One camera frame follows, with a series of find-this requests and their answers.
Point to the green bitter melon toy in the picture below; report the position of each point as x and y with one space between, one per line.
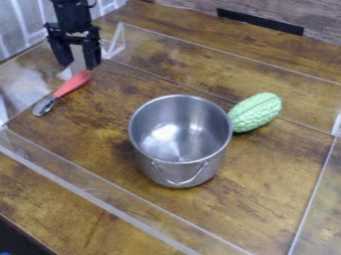
254 112

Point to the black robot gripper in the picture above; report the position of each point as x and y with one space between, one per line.
73 29

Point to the stainless steel pot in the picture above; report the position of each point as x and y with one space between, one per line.
179 133

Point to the orange handled metal spoon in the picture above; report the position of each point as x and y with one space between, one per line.
77 81

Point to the clear acrylic enclosure wall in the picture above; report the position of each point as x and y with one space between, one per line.
69 183

